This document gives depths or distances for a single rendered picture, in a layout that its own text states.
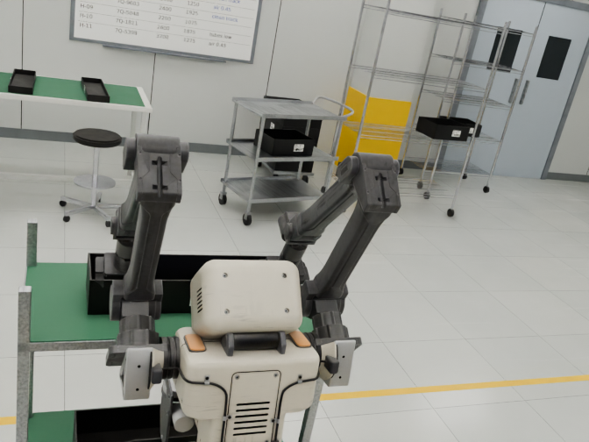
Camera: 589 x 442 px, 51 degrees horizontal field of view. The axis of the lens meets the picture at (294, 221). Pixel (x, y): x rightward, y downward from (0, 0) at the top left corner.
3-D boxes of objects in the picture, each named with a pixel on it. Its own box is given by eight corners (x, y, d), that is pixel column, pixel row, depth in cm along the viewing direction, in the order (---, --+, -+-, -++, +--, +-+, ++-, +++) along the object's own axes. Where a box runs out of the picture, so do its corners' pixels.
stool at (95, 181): (46, 206, 466) (48, 125, 443) (110, 199, 502) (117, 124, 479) (74, 232, 434) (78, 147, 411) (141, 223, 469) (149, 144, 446)
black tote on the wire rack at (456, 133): (433, 139, 579) (437, 124, 574) (415, 130, 604) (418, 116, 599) (466, 141, 597) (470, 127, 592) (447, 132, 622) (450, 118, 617)
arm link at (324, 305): (318, 318, 140) (339, 318, 142) (310, 277, 145) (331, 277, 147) (304, 332, 147) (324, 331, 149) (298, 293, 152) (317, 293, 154)
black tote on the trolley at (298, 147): (272, 156, 498) (274, 139, 493) (253, 144, 520) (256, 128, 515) (311, 155, 520) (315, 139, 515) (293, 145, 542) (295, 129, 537)
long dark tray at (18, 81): (14, 74, 494) (14, 67, 492) (35, 77, 500) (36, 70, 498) (8, 93, 441) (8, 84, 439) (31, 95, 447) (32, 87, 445)
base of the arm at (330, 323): (314, 345, 134) (364, 343, 139) (308, 310, 138) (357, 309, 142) (301, 357, 141) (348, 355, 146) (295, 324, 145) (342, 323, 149)
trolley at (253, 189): (216, 202, 538) (232, 88, 501) (301, 197, 588) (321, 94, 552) (245, 227, 498) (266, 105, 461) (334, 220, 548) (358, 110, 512)
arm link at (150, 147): (131, 181, 100) (193, 184, 103) (127, 125, 108) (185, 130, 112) (109, 329, 131) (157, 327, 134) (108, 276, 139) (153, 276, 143)
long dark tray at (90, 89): (81, 83, 510) (81, 75, 508) (101, 85, 517) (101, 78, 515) (87, 102, 458) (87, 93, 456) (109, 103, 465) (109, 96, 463)
